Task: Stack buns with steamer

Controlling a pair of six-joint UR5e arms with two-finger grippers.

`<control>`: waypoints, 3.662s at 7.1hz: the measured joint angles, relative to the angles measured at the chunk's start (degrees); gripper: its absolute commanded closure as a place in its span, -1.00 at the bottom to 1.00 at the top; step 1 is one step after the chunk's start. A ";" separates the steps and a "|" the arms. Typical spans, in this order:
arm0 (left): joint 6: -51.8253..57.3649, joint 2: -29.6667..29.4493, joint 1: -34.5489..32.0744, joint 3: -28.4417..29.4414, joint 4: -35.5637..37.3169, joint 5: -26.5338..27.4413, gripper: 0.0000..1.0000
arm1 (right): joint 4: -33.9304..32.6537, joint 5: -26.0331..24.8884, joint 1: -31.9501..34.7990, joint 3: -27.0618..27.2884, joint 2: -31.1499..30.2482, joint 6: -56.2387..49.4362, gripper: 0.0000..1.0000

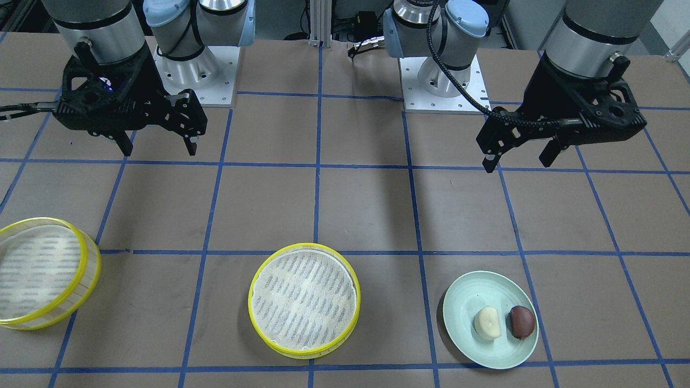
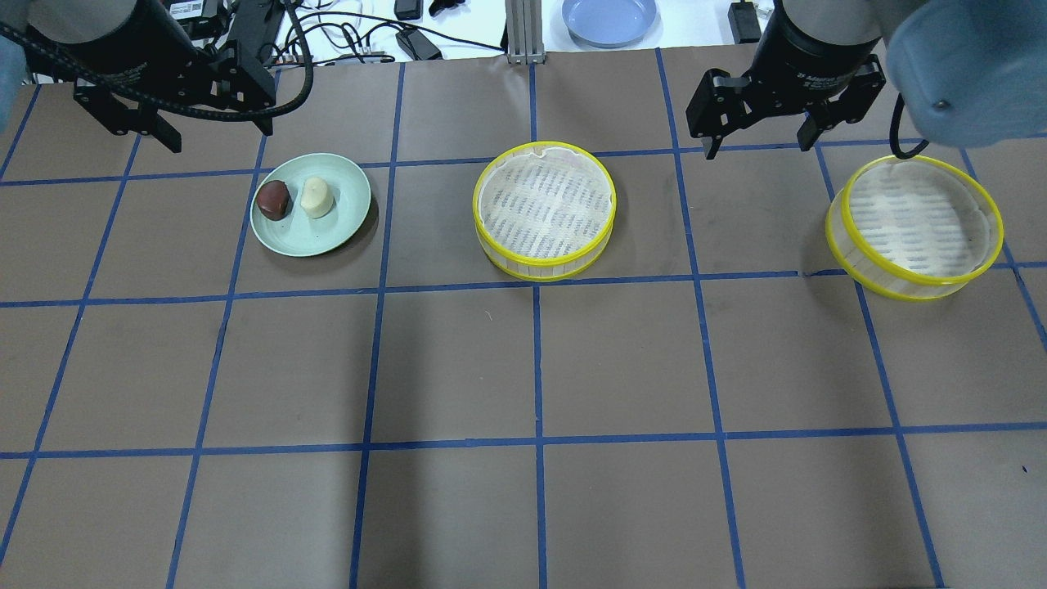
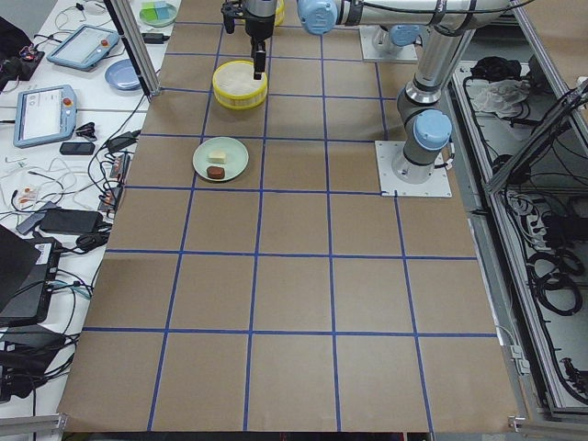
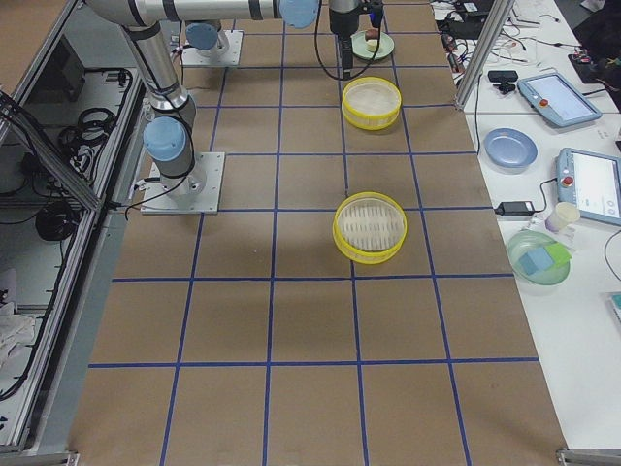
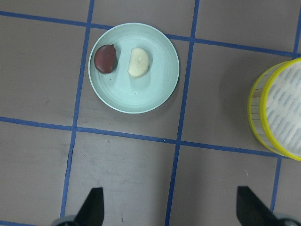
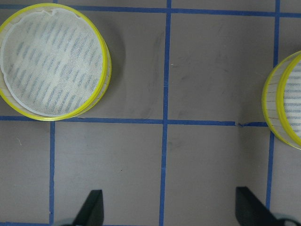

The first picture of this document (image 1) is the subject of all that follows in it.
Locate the aluminium frame post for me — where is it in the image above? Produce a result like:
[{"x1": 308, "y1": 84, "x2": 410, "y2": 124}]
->
[{"x1": 308, "y1": 0, "x2": 332, "y2": 49}]

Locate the white steamed bun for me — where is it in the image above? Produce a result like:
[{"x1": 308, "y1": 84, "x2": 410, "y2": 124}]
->
[{"x1": 473, "y1": 306, "x2": 502, "y2": 341}]

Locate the pale green plate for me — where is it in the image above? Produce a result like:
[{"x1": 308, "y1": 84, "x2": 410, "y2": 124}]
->
[{"x1": 442, "y1": 271, "x2": 540, "y2": 369}]

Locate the yellow rimmed steamer with liner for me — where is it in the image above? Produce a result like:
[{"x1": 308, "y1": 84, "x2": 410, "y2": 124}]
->
[{"x1": 248, "y1": 242, "x2": 362, "y2": 359}]

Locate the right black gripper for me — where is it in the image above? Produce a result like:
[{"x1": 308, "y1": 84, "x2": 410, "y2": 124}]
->
[{"x1": 54, "y1": 41, "x2": 208, "y2": 157}]

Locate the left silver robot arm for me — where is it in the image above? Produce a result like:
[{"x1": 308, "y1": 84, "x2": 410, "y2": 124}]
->
[{"x1": 383, "y1": 1, "x2": 661, "y2": 172}]

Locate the brown steamed bun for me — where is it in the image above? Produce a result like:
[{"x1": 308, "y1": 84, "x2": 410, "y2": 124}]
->
[{"x1": 508, "y1": 306, "x2": 536, "y2": 341}]

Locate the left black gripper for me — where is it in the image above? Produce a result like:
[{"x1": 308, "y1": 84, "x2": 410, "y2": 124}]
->
[{"x1": 477, "y1": 53, "x2": 647, "y2": 174}]

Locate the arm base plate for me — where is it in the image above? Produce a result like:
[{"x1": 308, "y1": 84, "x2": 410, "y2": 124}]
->
[
  {"x1": 154, "y1": 46, "x2": 242, "y2": 108},
  {"x1": 398, "y1": 55, "x2": 491, "y2": 115}
]

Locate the yellow rimmed steamer basket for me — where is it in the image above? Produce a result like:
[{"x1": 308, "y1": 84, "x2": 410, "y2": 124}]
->
[{"x1": 1, "y1": 218, "x2": 101, "y2": 331}]

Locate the braided black cable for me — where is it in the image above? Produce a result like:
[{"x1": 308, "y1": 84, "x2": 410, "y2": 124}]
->
[{"x1": 426, "y1": 3, "x2": 567, "y2": 129}]

